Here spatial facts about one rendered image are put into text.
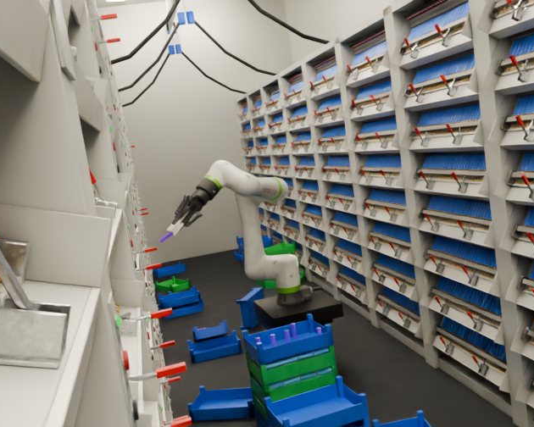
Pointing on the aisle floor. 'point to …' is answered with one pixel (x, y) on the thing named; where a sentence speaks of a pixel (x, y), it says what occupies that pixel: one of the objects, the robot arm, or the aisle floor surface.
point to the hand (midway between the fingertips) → (175, 227)
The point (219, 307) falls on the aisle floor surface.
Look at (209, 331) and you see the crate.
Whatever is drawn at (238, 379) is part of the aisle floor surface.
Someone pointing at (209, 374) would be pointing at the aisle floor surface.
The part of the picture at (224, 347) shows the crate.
